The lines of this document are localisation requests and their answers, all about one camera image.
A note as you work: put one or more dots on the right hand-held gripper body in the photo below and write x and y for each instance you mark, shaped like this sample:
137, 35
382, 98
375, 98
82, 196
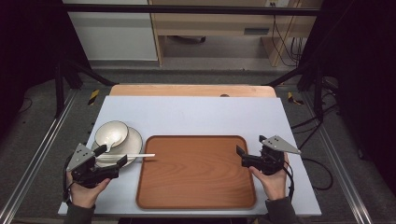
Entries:
272, 160

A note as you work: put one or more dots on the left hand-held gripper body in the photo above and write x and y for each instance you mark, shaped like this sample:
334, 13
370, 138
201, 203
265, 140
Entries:
81, 157

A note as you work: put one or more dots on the white ceramic spoon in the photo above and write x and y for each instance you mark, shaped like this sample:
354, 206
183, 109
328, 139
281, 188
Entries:
111, 140

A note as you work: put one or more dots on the white ceramic plate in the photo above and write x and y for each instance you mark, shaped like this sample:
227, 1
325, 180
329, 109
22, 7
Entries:
134, 144

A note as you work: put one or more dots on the white ceramic bowl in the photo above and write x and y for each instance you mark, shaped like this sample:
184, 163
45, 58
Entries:
115, 129

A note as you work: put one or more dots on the brown wooden tray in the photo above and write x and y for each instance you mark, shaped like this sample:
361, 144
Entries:
196, 172

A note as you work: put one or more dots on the person's right hand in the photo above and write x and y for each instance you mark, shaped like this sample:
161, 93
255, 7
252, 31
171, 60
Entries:
274, 185

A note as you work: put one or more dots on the person's left hand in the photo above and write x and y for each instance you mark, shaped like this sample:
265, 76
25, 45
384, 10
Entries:
82, 196

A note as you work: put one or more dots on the black and yellow tape strip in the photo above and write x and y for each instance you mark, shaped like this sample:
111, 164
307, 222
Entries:
292, 98
93, 97

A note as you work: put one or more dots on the black metal stand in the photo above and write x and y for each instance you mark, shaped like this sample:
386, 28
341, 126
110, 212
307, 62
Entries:
317, 90
59, 87

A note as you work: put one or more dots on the wooden table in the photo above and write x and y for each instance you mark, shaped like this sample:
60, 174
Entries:
186, 90

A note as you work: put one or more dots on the white cabinet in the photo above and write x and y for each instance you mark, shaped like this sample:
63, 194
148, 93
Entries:
115, 37

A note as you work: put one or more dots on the dark curtain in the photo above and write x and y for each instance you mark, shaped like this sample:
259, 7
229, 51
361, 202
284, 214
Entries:
364, 77
28, 46

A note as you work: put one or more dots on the light wooden desk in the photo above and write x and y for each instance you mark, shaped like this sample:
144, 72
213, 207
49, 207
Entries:
211, 23

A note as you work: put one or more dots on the black horizontal bar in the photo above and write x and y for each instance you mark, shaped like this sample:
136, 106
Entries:
186, 9

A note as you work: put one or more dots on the metal floor rail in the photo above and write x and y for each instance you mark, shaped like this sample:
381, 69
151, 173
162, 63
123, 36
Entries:
336, 161
40, 149

